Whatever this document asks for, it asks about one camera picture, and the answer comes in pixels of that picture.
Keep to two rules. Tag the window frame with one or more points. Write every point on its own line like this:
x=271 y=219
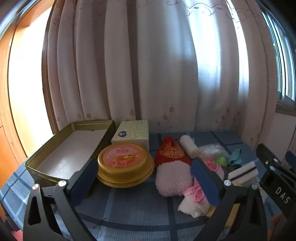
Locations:
x=278 y=51

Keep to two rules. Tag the white sponge with black stripe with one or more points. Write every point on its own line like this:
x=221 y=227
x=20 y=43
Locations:
x=242 y=173

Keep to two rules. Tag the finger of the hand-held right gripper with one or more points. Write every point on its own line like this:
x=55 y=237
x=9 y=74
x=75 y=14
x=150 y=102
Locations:
x=263 y=151

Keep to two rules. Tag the pale green tissue box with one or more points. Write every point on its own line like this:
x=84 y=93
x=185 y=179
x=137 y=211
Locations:
x=131 y=133

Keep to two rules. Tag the rectangular gold tin box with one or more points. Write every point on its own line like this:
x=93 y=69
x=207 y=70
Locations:
x=69 y=148

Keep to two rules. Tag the wooden cabinet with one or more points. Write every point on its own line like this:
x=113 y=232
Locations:
x=9 y=143

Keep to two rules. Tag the white cloth roll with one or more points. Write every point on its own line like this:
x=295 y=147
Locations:
x=188 y=144

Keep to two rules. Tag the teal cloth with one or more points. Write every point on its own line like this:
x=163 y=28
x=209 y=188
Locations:
x=234 y=158

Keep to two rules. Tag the round gold tin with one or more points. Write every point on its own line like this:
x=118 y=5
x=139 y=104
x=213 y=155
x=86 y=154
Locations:
x=124 y=162

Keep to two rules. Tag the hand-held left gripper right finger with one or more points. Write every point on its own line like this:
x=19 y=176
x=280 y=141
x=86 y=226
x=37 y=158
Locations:
x=205 y=183

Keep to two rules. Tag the green tissue packet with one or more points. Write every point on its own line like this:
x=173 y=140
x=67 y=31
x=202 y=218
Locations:
x=212 y=151

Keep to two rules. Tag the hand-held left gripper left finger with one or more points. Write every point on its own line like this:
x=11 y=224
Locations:
x=86 y=179

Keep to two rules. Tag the pink floral curtain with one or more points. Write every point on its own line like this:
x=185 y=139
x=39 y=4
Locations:
x=150 y=64

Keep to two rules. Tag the red embroidered pouch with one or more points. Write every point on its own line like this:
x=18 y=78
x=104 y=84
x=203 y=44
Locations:
x=171 y=154

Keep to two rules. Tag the blue plaid bedsheet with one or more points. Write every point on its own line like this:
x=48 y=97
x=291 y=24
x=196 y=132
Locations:
x=138 y=208

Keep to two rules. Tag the pink fluffy pad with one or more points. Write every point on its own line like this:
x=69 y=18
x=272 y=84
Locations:
x=172 y=178

